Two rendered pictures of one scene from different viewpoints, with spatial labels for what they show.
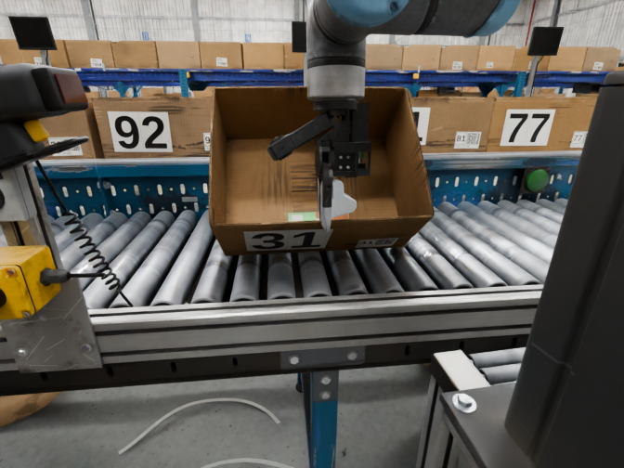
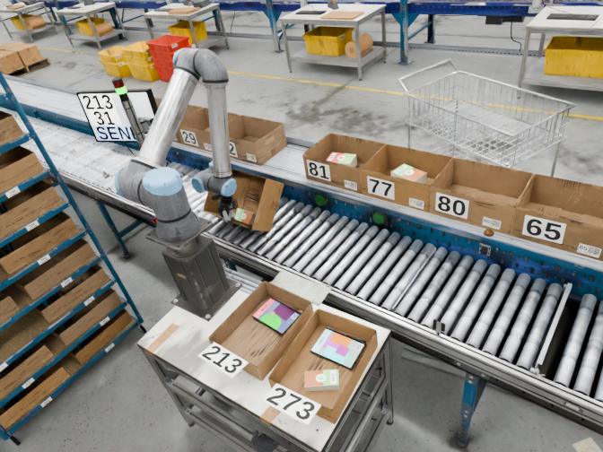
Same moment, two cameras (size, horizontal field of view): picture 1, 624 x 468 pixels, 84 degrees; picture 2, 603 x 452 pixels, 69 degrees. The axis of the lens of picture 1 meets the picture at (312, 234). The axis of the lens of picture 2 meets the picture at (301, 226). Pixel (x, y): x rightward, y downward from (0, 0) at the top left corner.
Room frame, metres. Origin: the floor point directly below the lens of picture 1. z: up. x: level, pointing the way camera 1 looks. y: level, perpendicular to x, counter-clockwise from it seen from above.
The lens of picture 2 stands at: (-0.45, -1.85, 2.30)
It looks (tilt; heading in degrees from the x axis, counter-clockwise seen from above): 38 degrees down; 50
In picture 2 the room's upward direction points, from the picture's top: 11 degrees counter-clockwise
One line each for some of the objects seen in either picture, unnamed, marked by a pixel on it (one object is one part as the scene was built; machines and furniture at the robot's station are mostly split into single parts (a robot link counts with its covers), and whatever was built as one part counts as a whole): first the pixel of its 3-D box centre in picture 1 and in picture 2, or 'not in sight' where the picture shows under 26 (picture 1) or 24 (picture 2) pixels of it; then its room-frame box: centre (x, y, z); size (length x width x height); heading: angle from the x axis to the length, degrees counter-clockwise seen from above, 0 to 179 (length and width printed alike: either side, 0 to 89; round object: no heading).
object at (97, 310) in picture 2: not in sight; (79, 308); (-0.25, 0.68, 0.39); 0.40 x 0.30 x 0.10; 6
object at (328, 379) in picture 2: not in sight; (321, 380); (0.16, -1.08, 0.77); 0.13 x 0.07 x 0.04; 131
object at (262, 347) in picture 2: not in sight; (263, 326); (0.19, -0.71, 0.80); 0.38 x 0.28 x 0.10; 7
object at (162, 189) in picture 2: not in sight; (165, 192); (0.18, -0.28, 1.37); 0.17 x 0.15 x 0.18; 100
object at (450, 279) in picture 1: (412, 241); (285, 230); (0.78, -0.25, 0.72); 0.52 x 0.05 x 0.05; 6
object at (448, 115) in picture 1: (411, 123); (345, 161); (1.25, -0.34, 0.96); 0.39 x 0.29 x 0.17; 96
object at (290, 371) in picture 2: not in sight; (325, 360); (0.22, -1.04, 0.80); 0.38 x 0.28 x 0.10; 11
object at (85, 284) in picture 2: not in sight; (65, 284); (-0.24, 0.69, 0.59); 0.40 x 0.30 x 0.10; 4
